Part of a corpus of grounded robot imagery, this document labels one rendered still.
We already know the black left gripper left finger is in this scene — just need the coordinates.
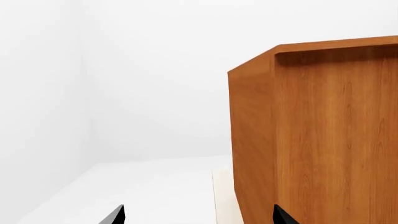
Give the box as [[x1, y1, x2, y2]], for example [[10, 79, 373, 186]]
[[98, 203, 126, 224]]

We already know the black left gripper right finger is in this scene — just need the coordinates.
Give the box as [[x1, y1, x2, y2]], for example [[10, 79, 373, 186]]
[[272, 203, 300, 224]]

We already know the brown wooden cabinet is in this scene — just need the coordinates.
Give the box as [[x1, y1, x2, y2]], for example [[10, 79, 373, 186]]
[[227, 35, 398, 224]]

